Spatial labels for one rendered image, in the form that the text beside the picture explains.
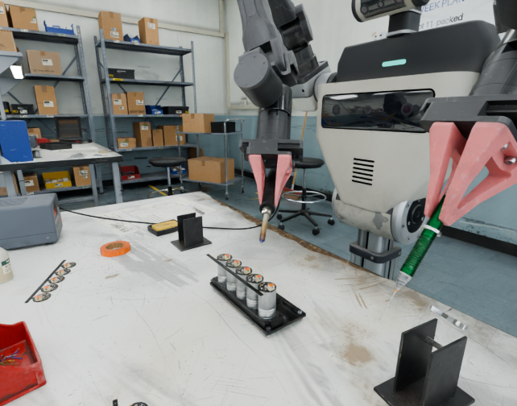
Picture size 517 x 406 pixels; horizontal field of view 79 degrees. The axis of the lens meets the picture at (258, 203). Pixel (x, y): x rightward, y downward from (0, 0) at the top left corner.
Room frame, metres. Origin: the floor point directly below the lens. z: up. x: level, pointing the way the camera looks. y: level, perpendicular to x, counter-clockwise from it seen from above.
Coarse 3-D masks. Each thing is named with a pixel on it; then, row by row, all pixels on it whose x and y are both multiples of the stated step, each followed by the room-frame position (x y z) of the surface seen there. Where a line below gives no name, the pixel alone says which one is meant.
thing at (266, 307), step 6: (264, 294) 0.36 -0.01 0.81; (270, 294) 0.36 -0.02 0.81; (258, 300) 0.37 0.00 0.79; (264, 300) 0.36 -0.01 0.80; (270, 300) 0.36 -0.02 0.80; (258, 306) 0.37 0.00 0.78; (264, 306) 0.36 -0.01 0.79; (270, 306) 0.36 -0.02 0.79; (258, 312) 0.37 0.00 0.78; (264, 312) 0.36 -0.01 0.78; (270, 312) 0.36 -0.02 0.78; (264, 318) 0.36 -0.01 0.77; (270, 318) 0.36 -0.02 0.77
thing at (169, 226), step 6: (162, 222) 0.76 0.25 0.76; (168, 222) 0.76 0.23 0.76; (174, 222) 0.76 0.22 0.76; (150, 228) 0.73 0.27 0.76; (156, 228) 0.72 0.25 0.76; (162, 228) 0.72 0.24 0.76; (168, 228) 0.72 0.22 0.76; (174, 228) 0.73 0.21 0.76; (156, 234) 0.70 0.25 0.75; (162, 234) 0.71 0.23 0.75
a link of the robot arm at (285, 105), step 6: (282, 84) 0.55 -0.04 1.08; (282, 90) 0.55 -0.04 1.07; (288, 90) 0.56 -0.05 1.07; (282, 96) 0.54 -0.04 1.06; (288, 96) 0.55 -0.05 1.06; (276, 102) 0.54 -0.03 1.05; (282, 102) 0.54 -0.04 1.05; (288, 102) 0.55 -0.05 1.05; (258, 108) 0.56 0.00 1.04; (264, 108) 0.54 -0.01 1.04; (270, 108) 0.53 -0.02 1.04; (276, 108) 0.53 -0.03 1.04; (282, 108) 0.53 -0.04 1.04; (288, 108) 0.54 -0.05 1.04; (270, 114) 0.54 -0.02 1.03; (276, 114) 0.54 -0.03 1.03; (288, 114) 0.55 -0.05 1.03
